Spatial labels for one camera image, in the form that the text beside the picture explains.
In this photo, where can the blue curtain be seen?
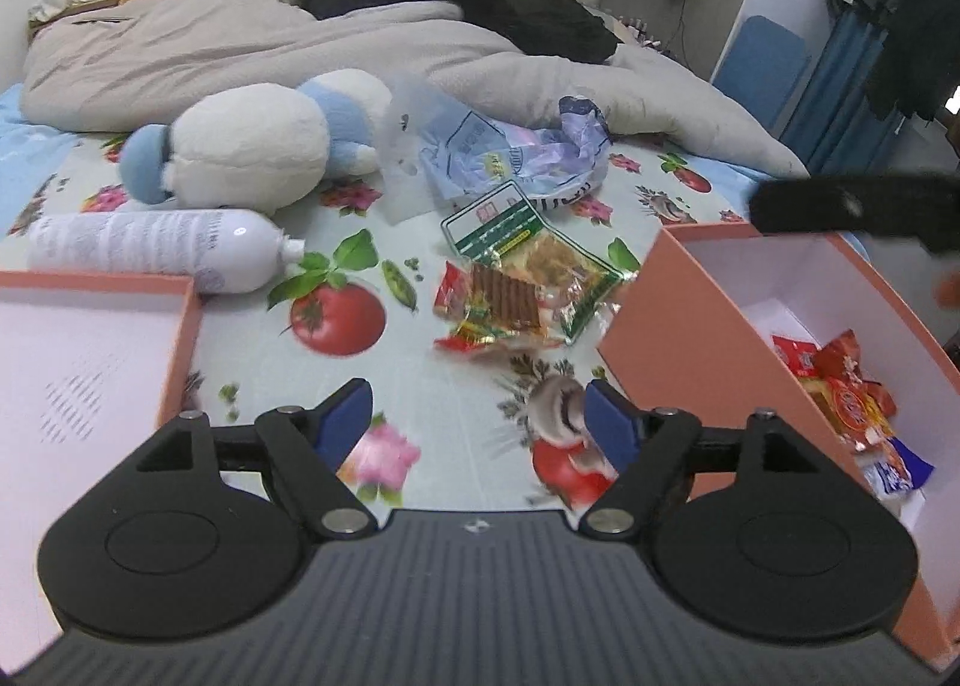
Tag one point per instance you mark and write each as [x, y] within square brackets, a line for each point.
[840, 101]

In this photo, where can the blue chair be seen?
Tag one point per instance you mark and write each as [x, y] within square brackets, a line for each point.
[765, 64]

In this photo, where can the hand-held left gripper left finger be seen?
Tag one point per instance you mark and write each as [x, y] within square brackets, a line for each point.
[341, 420]

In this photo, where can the green label snack packet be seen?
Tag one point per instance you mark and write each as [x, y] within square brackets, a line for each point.
[555, 259]

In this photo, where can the white blue snack packet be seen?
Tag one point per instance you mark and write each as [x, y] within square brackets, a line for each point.
[896, 468]

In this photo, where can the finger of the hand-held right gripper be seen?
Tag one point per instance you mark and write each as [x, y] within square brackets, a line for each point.
[900, 206]

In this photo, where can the floral printed bedsheet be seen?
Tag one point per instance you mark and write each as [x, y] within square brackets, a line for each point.
[247, 349]

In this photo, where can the orange cardboard box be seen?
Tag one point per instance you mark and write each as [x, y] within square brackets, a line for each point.
[675, 334]
[75, 356]

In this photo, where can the red yellow snack packet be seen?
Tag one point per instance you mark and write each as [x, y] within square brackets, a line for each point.
[495, 304]

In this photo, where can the light blue cloth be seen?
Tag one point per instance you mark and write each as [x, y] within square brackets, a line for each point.
[22, 154]

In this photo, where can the blue printed plastic bag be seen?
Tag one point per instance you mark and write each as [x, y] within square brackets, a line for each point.
[487, 154]

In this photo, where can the orange yellow snack packet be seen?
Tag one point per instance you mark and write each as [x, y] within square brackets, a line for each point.
[855, 394]

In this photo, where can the grey blanket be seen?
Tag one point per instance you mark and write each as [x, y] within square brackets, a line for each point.
[225, 41]

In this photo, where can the hanging dark clothes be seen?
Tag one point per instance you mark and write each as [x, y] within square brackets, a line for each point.
[915, 19]

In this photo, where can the white blue plush toy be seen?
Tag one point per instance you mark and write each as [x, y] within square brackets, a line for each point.
[247, 139]

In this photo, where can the crumpled clear plastic bag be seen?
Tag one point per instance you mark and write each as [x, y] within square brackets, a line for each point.
[585, 131]

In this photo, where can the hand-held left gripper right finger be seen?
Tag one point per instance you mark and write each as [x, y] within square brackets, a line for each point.
[611, 424]

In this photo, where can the white spray bottle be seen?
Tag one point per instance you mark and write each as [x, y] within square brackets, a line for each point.
[150, 240]

